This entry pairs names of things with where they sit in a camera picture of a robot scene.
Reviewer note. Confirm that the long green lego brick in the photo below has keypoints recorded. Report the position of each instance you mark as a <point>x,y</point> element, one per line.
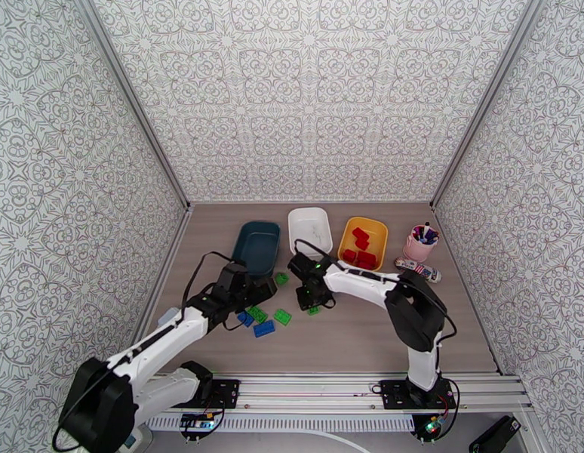
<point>314,311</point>

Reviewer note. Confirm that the small green lego brick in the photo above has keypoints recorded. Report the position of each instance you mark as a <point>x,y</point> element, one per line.
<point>281,278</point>

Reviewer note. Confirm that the small blue lego brick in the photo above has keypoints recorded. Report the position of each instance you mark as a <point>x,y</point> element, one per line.
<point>245,319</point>

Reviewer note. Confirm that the white plastic container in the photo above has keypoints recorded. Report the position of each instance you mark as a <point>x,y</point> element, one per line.
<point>311,225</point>

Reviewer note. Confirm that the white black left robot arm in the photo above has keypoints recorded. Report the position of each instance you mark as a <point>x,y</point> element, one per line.
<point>155,343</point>

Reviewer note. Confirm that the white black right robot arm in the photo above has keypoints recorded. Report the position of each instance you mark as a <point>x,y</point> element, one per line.
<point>363,282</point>

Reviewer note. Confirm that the long blue lego brick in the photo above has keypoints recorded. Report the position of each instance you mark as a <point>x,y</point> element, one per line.
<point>264,328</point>

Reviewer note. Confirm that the dark teal plastic container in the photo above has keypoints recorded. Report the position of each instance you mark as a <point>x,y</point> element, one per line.
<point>256,248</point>

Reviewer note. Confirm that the small grey box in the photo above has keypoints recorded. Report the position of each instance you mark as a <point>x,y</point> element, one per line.
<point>168,317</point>

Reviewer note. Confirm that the yellow plastic container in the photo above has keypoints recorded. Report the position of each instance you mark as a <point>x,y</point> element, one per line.
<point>377,239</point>

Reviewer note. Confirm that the pink pen cup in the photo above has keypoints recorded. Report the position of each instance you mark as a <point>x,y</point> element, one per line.
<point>417,252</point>

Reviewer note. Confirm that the purple marker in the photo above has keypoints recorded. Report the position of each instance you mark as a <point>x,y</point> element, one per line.
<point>432,237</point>

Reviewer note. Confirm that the white grey device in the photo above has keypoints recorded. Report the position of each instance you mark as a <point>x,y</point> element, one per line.
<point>138,442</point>

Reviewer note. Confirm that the small circuit board green light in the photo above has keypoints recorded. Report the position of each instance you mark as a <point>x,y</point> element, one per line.
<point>433,427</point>

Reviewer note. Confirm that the black device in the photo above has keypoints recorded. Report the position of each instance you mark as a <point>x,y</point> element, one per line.
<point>497,435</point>

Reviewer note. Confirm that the thin aluminium side rail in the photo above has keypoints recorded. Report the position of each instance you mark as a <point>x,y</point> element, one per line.
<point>478,315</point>
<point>171,253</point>

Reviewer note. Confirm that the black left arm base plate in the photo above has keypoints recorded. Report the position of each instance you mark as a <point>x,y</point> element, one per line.
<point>226,394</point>

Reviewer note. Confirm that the front aluminium rail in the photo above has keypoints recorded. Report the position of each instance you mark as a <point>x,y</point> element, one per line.
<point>320,395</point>

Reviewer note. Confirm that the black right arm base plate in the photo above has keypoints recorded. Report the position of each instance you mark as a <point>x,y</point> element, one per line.
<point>395,395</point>

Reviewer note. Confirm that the aluminium corner post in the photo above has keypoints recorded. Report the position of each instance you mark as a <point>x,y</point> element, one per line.
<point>134,100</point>
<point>484,100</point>

